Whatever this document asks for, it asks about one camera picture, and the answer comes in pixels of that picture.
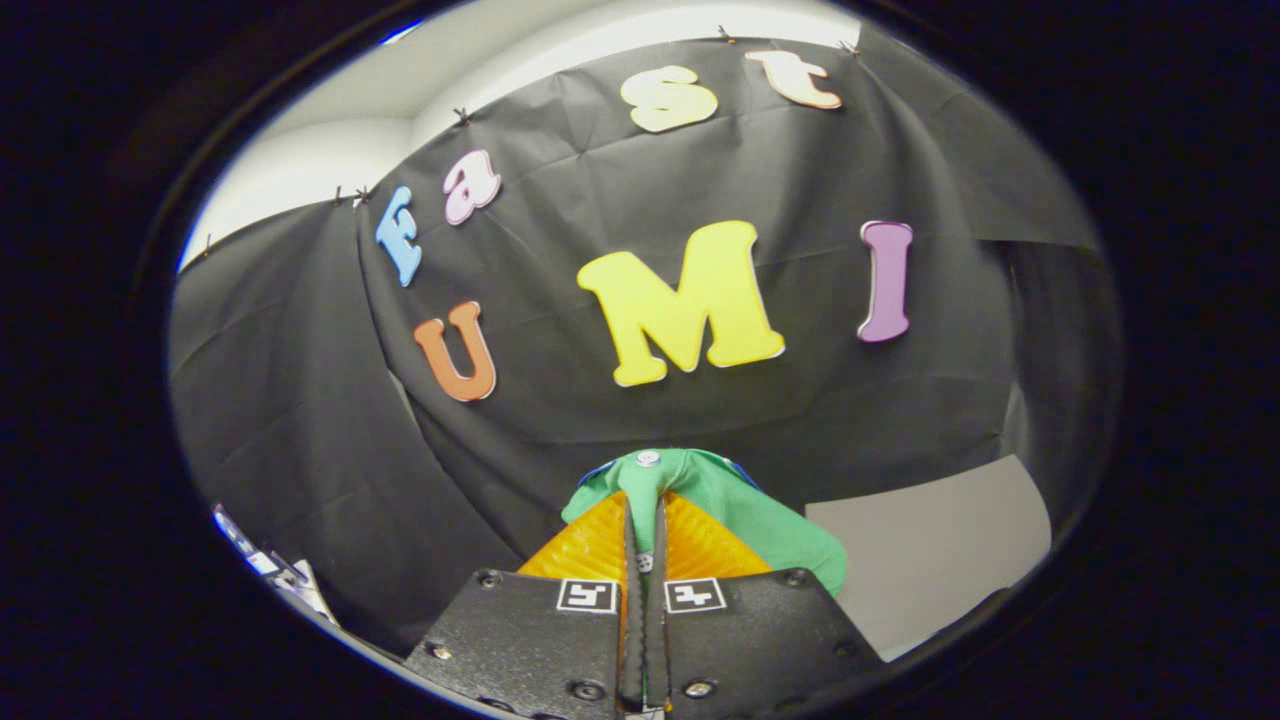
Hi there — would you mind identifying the green polo shirt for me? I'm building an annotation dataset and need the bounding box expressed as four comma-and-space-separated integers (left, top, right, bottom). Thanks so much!
560, 447, 849, 598

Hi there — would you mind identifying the black backdrop cloth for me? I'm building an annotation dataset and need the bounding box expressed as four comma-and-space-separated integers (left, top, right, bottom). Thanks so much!
165, 25, 1121, 661

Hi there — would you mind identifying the beige cabinet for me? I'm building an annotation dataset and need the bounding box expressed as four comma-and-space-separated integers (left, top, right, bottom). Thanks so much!
805, 455, 1053, 663

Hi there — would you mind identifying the white blue printed object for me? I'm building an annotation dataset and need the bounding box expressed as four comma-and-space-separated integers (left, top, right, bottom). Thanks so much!
212, 503, 341, 629

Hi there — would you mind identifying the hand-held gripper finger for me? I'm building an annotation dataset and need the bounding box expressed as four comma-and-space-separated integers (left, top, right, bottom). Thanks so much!
405, 490, 646, 716
645, 492, 886, 716

